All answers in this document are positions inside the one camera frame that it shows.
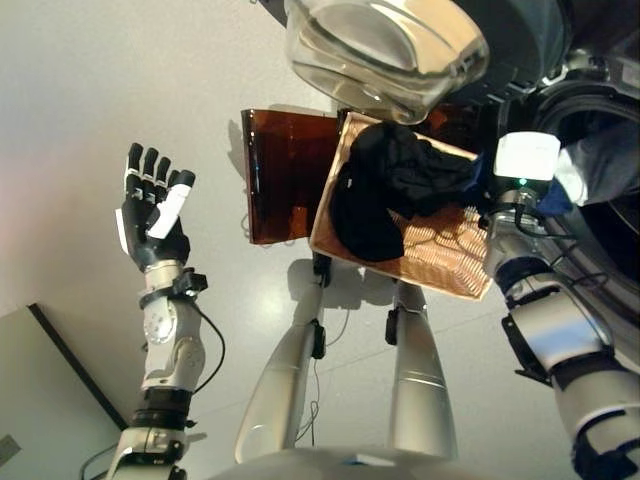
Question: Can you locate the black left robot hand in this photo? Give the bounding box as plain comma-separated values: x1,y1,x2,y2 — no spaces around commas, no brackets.
114,142,197,274

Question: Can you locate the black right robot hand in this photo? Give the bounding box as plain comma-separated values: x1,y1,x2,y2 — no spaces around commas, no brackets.
492,130,562,197

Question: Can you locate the navy blue garment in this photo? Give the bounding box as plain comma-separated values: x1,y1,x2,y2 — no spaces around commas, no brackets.
467,152,574,217

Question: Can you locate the light grey garment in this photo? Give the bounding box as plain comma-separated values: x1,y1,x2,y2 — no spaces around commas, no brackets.
554,119,640,207

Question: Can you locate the dark grey washing machine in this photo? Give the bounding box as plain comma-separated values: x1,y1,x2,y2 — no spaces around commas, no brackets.
499,0,640,361

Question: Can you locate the round washing machine door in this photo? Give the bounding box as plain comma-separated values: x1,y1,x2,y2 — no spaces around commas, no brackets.
249,0,572,126

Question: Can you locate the brown wicker laundry tray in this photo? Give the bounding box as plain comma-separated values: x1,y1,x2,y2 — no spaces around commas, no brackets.
308,110,494,302

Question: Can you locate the dark brown stand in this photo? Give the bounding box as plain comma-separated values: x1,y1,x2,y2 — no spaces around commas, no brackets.
240,102,501,246

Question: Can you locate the black garment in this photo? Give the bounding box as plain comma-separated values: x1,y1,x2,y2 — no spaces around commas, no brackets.
329,122,481,264

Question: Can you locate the silver left robot leg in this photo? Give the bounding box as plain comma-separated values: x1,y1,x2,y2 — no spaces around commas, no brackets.
233,252,334,464

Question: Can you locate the silver robot leg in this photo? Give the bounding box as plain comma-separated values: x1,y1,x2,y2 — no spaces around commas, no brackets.
384,284,459,459
233,252,334,464

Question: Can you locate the silver right robot leg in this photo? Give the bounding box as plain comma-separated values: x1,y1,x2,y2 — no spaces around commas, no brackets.
384,284,459,459

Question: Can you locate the silver robot torso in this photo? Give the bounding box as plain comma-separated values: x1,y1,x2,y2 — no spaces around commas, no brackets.
209,446,506,480

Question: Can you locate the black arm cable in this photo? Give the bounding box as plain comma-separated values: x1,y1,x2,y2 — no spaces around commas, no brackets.
79,304,227,480
514,204,612,301

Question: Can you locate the thin grey floor cable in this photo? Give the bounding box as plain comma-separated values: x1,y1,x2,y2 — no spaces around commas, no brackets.
294,304,352,447

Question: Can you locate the grey wall socket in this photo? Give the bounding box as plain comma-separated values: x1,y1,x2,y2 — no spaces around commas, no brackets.
0,434,23,467

